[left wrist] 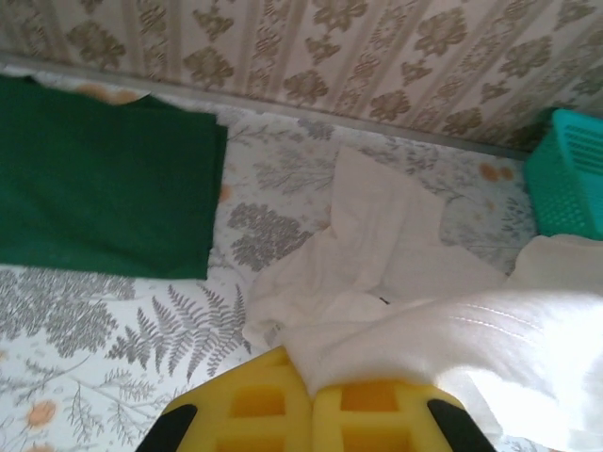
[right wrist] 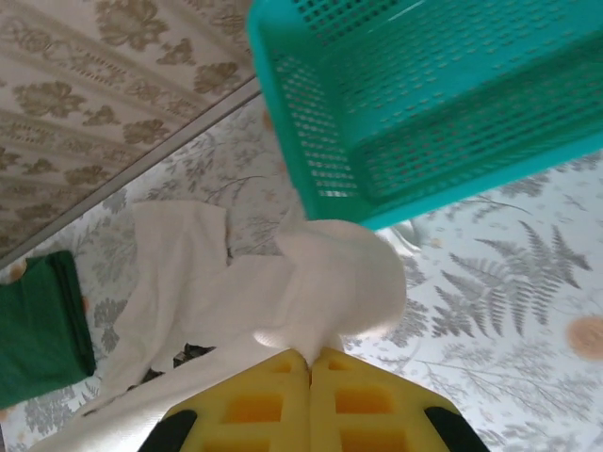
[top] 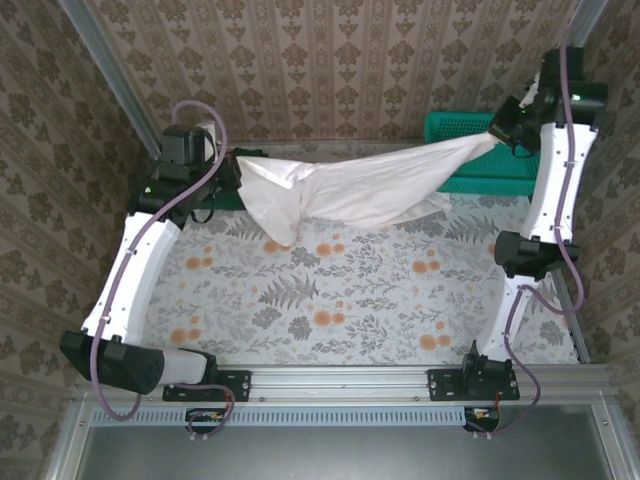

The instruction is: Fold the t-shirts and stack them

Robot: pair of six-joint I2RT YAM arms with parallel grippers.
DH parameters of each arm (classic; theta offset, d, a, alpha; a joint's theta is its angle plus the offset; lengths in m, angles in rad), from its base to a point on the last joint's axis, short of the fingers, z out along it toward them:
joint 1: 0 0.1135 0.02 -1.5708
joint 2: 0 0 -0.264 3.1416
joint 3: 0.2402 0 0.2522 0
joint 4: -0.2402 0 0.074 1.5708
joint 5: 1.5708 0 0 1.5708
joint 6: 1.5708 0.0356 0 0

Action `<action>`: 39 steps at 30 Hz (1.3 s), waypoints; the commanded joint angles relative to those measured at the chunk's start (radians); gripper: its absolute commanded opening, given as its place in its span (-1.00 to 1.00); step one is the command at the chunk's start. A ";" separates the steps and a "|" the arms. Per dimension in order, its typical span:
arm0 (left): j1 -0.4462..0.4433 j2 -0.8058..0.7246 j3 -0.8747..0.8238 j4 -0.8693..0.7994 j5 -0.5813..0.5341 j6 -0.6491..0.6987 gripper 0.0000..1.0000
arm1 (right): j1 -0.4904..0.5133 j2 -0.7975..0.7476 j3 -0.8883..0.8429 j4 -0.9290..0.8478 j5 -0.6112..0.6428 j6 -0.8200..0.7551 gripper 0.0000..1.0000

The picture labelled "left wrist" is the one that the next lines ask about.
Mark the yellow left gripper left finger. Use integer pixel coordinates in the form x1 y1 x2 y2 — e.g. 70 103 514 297
140 346 315 452

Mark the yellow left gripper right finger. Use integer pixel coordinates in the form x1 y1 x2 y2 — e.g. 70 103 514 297
310 376 496 452

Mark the white t-shirt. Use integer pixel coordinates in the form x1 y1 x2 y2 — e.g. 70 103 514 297
242 145 603 452

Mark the folded green t-shirt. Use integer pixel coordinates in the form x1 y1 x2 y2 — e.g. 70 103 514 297
0 74 230 282

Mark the teal plastic basket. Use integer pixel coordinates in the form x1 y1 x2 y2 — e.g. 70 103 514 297
525 107 603 241

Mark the aluminium rear rail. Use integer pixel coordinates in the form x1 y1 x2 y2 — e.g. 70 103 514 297
0 51 536 162

